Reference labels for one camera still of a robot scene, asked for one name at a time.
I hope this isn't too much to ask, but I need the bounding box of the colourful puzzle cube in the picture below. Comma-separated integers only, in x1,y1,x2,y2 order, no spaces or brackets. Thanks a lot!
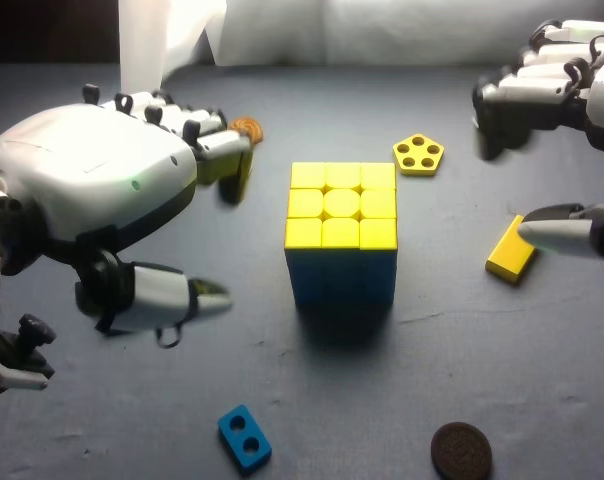
283,161,400,314

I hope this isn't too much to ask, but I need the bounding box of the blue block with two holes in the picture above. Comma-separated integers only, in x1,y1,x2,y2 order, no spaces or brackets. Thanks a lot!
217,404,273,476

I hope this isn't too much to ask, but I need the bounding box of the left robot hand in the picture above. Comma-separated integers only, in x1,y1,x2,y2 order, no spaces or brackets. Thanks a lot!
0,84,256,349

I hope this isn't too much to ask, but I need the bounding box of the yellow pentagon block with holes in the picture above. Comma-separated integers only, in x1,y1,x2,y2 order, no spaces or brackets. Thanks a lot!
392,133,446,177

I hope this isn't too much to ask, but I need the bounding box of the white cloth backdrop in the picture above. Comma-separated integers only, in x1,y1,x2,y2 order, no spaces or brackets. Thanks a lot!
119,0,604,91

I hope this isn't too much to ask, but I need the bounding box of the yellow rectangular block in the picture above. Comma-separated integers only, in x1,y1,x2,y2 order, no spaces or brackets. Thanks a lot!
484,214,539,286

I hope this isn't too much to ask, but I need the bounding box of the dark chocolate sandwich cookie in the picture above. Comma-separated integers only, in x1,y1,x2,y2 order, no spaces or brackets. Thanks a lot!
430,421,494,480

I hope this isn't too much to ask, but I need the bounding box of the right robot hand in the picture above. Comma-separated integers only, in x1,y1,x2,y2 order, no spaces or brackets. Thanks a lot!
471,18,604,272

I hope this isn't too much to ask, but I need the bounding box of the grey table cloth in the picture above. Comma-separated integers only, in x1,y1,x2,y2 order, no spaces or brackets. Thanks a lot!
0,62,604,480

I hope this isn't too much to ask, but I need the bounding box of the orange spiral toy pastry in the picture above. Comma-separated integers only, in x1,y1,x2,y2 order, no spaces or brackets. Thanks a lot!
228,116,264,149

